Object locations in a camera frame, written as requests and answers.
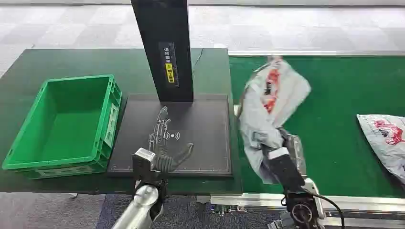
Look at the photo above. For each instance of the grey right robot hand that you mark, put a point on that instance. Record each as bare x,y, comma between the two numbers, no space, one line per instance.
297,151

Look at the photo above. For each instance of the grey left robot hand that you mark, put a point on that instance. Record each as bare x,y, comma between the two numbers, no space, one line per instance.
164,155

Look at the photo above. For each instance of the grey parcel bag red print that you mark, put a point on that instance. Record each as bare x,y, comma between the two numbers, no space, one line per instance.
269,104
387,142

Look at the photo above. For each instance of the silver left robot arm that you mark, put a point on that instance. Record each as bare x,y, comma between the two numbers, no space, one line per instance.
142,205

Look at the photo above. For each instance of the black scanner base pad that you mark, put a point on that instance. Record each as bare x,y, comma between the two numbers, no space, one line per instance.
205,132

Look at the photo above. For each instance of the green conveyor belt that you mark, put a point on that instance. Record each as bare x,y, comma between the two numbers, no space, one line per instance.
341,91

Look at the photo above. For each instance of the green plastic crate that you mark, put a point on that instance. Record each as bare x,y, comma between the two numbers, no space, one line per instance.
72,126

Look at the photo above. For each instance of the black scanner column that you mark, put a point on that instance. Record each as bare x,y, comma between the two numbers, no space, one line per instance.
161,28

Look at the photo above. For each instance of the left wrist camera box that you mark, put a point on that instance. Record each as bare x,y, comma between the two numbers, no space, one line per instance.
143,164

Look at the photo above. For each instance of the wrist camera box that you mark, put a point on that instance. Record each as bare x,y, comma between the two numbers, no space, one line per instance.
143,164
284,172

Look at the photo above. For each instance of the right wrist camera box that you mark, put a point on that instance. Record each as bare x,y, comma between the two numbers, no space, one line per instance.
284,172

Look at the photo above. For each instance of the aluminium conveyor frame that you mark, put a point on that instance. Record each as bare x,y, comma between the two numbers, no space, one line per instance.
259,202

